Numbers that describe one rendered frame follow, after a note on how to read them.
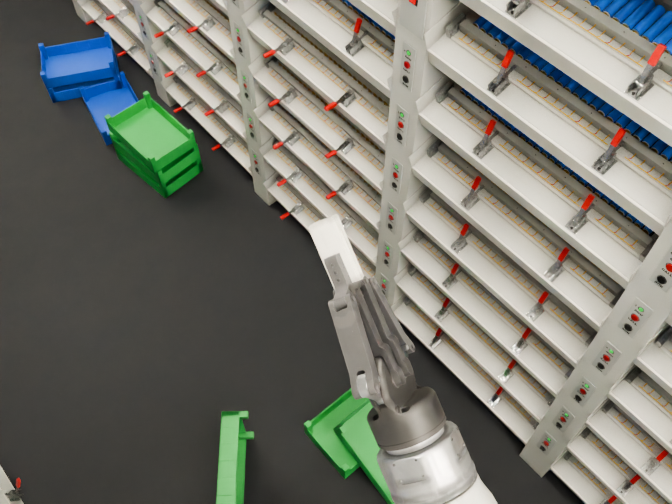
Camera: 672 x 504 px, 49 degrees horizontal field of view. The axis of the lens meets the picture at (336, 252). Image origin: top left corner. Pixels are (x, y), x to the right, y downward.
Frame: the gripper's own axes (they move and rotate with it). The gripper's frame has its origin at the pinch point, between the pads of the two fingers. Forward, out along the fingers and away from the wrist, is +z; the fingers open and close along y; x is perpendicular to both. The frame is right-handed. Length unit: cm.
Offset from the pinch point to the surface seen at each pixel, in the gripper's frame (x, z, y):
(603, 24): -28, 15, -72
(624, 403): -2, -65, -108
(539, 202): -3, -12, -95
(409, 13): 6, 35, -89
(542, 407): 25, -72, -138
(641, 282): -17, -33, -85
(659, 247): -23, -26, -78
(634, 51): -31, 9, -72
